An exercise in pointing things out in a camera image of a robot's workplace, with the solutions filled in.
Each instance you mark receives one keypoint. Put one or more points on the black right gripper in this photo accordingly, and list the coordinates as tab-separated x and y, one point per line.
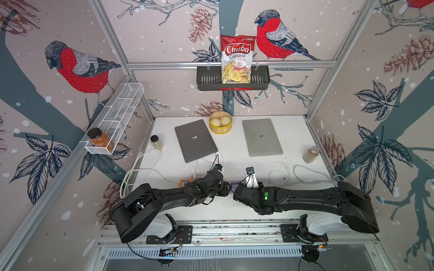
257	185

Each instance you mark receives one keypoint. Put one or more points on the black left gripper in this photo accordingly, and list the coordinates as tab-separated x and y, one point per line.
225	191

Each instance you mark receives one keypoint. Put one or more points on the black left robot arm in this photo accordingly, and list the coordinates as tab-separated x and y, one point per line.
133	214

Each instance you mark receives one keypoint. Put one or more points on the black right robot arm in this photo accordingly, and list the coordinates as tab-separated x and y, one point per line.
345	200

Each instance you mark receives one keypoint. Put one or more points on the silver laptop on right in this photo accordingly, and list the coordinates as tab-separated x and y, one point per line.
261	138

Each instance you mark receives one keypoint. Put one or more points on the dark grey laptop on left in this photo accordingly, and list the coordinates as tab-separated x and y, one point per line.
195	140

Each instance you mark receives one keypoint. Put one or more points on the purple power strip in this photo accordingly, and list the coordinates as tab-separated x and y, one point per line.
234	185

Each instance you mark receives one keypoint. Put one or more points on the orange power strip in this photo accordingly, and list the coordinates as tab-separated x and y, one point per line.
186	182

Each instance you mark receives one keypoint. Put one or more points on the yellow bamboo steamer basket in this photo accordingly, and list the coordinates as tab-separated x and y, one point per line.
221	129

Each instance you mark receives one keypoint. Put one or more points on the white bun in steamer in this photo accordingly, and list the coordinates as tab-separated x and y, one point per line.
225	120
215	122

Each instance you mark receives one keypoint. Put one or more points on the silver-lid glass spice jar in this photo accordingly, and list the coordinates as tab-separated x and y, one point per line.
311	154

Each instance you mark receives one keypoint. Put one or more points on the black-lid glass jar on table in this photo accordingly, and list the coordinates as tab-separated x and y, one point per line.
156	142

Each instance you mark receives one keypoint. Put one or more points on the orange jar on shelf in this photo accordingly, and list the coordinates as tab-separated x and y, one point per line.
100	139

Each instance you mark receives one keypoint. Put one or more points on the Chuba cassava chips bag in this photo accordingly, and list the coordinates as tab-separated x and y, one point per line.
237	59

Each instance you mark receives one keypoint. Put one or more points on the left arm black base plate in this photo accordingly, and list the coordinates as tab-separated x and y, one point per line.
180	235

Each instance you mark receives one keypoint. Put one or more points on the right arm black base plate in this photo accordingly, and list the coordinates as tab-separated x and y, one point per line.
291	233

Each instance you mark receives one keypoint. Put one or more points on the black wire wall basket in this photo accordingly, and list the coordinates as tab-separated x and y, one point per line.
210	79

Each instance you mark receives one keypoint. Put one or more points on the white wire wall shelf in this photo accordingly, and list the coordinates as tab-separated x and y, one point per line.
116	115

